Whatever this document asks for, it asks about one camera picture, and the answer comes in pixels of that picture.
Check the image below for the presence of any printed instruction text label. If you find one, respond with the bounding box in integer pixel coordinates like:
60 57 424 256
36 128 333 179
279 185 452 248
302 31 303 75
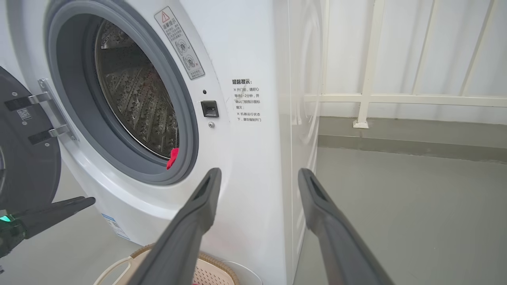
232 78 263 122

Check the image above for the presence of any black door latch socket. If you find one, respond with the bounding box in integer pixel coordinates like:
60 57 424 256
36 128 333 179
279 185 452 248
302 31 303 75
201 101 219 118

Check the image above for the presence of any white front-load washing machine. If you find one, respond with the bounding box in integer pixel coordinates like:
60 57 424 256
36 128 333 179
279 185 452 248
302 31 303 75
0 0 323 285

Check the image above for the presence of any black-rimmed glass washer door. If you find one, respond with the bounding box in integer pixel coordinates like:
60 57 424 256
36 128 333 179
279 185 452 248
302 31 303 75
0 65 62 212

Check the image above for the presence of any cream perforated laundry basket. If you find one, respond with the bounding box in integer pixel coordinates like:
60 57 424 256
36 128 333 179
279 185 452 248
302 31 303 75
93 243 240 285

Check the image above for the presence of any steel washer drum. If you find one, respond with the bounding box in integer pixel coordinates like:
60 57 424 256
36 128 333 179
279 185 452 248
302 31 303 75
94 20 179 160

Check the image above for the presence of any blue energy label sticker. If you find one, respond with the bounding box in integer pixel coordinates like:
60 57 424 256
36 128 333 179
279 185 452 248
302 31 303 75
102 214 129 240

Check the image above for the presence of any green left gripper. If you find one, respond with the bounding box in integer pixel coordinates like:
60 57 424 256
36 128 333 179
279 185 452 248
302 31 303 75
0 197 96 258

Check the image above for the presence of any white metal railing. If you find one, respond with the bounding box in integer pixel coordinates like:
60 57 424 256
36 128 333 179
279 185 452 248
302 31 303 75
305 0 507 129

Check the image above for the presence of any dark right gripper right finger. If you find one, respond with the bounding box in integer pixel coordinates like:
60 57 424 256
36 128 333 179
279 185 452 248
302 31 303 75
298 168 395 285

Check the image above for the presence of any grey rubber door gasket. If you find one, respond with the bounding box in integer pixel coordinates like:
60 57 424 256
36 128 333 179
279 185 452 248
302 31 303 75
44 0 199 186

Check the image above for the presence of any grey warning sticker on washer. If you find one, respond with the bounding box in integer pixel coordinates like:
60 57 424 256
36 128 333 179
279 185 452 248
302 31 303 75
154 6 205 80

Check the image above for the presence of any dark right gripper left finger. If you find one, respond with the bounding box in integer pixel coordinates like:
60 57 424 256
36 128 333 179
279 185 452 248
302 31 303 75
127 168 222 285

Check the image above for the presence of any metal door hinge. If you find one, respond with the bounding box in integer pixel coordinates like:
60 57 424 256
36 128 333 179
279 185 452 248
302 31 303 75
29 78 78 141

